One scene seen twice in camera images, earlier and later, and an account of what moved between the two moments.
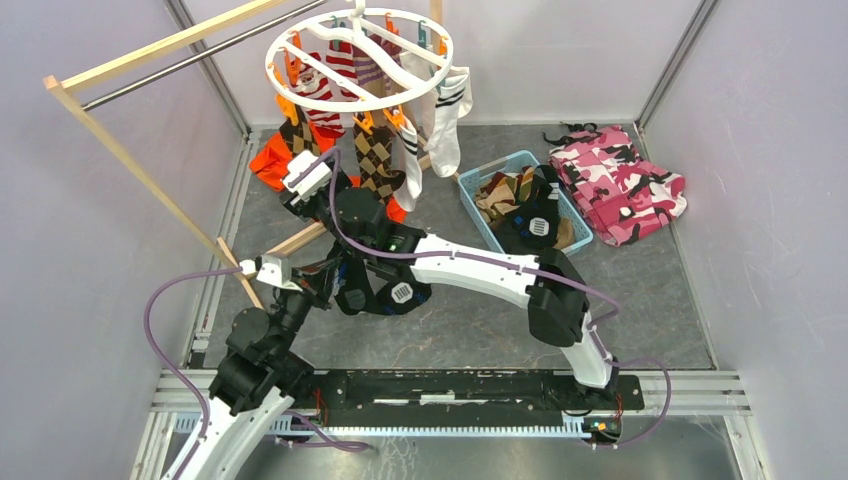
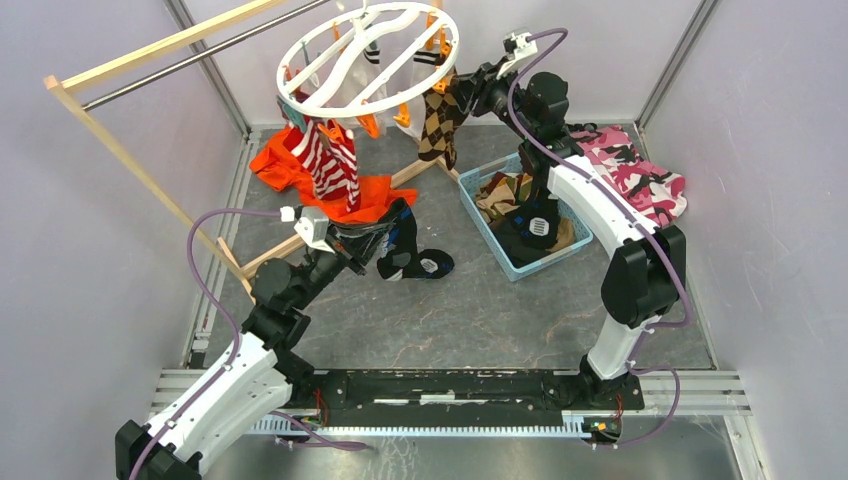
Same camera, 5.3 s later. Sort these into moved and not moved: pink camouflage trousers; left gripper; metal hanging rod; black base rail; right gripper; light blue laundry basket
Moved: right gripper; left gripper
Not moved: black base rail; metal hanging rod; light blue laundry basket; pink camouflage trousers
